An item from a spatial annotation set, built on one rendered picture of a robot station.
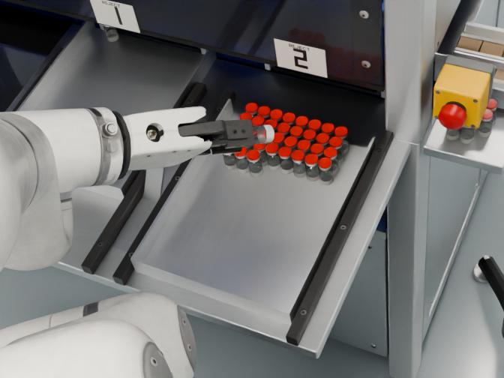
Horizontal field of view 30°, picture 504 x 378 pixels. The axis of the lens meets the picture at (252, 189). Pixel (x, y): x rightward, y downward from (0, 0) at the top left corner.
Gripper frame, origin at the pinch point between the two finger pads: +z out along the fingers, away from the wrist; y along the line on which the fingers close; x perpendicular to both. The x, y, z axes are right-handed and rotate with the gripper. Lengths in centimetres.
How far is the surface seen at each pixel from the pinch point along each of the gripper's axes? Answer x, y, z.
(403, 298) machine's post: 24, 55, 69
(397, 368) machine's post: 40, 79, 85
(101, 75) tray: -26, 58, 13
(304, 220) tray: 8.3, 25.0, 26.7
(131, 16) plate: -31, 42, 13
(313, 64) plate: -15.1, 20.2, 30.9
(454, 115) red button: -1.6, 4.0, 41.4
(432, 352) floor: 38, 80, 97
